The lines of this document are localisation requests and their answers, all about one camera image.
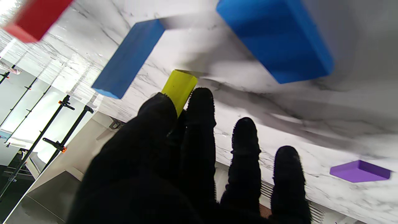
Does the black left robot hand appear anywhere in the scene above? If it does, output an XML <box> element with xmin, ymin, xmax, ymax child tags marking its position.
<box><xmin>67</xmin><ymin>87</ymin><xmax>312</xmax><ymax>224</ymax></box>

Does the yellow domino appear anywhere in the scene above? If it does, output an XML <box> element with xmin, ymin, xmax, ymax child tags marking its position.
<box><xmin>161</xmin><ymin>69</ymin><xmax>198</xmax><ymax>117</ymax></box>

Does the blue domino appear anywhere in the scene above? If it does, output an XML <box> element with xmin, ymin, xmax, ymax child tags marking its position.
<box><xmin>216</xmin><ymin>0</ymin><xmax>335</xmax><ymax>84</ymax></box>
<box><xmin>91</xmin><ymin>19</ymin><xmax>166</xmax><ymax>100</ymax></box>

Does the red domino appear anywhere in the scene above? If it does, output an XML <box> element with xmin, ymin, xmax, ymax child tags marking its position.
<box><xmin>3</xmin><ymin>0</ymin><xmax>75</xmax><ymax>43</ymax></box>

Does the black stand pole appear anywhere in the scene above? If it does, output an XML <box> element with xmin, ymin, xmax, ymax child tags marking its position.
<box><xmin>0</xmin><ymin>95</ymin><xmax>76</xmax><ymax>199</ymax></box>
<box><xmin>40</xmin><ymin>105</ymin><xmax>94</xmax><ymax>173</ymax></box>

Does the purple domino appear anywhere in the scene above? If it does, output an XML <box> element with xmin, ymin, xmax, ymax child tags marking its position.
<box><xmin>330</xmin><ymin>160</ymin><xmax>391</xmax><ymax>183</ymax></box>

